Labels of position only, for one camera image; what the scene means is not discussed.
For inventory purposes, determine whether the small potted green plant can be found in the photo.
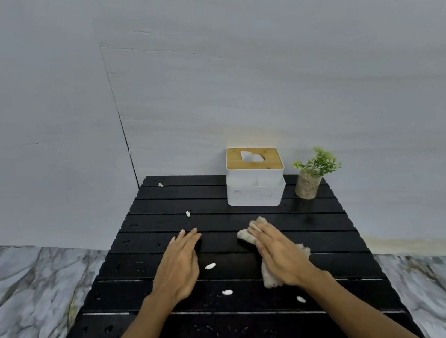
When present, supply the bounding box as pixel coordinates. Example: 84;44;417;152
289;143;347;202

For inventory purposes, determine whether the white tissue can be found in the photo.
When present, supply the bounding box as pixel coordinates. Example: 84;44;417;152
241;148;270;166

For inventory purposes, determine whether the person's left hand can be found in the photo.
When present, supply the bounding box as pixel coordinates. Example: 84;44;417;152
143;226;211;308

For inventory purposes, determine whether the white tissue box bamboo lid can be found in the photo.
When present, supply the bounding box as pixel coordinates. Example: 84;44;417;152
220;141;290;213

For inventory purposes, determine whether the person's right hand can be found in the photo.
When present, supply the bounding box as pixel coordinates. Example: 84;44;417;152
248;214;323;292

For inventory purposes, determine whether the person's right forearm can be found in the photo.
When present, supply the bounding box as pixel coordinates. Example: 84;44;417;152
294;259;415;338

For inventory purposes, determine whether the beige cleaning cloth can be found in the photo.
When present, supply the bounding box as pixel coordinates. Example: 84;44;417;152
235;210;316;293

